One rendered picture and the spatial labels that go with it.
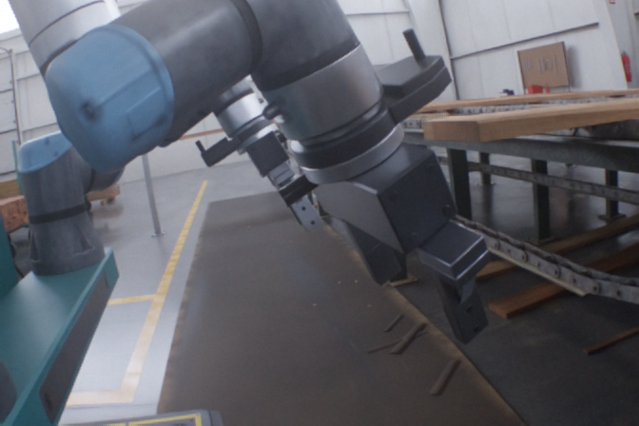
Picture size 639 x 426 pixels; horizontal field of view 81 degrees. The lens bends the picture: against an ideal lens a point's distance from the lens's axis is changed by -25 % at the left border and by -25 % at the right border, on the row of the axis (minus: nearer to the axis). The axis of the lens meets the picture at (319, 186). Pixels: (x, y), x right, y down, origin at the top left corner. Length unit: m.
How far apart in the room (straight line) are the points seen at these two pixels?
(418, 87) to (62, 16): 0.27
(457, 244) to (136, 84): 0.20
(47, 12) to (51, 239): 0.49
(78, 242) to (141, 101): 0.59
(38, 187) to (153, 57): 0.58
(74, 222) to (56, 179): 0.08
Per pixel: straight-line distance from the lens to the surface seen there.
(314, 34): 0.29
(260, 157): 0.72
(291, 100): 0.30
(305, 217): 0.71
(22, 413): 0.40
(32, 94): 14.51
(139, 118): 0.23
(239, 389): 1.74
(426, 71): 0.34
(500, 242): 1.21
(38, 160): 0.79
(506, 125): 0.60
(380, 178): 0.29
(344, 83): 0.29
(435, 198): 0.31
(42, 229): 0.80
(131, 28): 0.24
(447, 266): 0.29
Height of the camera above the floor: 0.90
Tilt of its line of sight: 8 degrees down
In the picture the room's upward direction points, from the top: 8 degrees counter-clockwise
